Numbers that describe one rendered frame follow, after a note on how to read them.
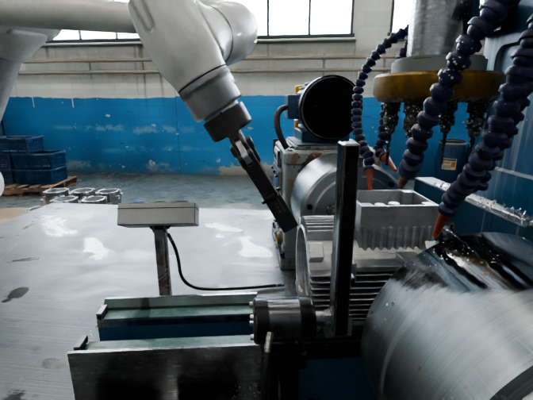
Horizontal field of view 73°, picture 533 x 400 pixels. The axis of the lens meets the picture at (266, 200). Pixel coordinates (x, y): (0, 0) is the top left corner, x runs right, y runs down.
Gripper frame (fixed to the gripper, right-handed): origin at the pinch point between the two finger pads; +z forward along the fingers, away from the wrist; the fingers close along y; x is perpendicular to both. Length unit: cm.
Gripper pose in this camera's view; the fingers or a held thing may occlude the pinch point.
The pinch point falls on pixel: (281, 212)
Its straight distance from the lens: 64.6
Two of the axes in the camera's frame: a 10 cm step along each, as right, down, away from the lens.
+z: 5.0, 8.3, 2.6
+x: -8.6, 5.0, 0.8
